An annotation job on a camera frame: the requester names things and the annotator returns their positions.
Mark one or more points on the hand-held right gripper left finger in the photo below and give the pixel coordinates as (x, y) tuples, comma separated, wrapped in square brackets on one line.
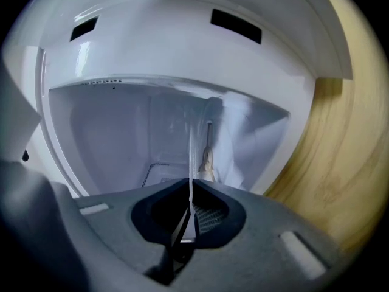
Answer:
[(121, 239)]

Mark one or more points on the white microwave door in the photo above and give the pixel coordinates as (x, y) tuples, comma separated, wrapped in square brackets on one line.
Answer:
[(18, 117)]

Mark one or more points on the white microwave oven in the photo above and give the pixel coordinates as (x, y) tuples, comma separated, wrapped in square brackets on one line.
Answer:
[(152, 56)]

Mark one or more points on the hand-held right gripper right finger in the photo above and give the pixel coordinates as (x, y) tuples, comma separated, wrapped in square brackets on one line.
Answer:
[(258, 248)]

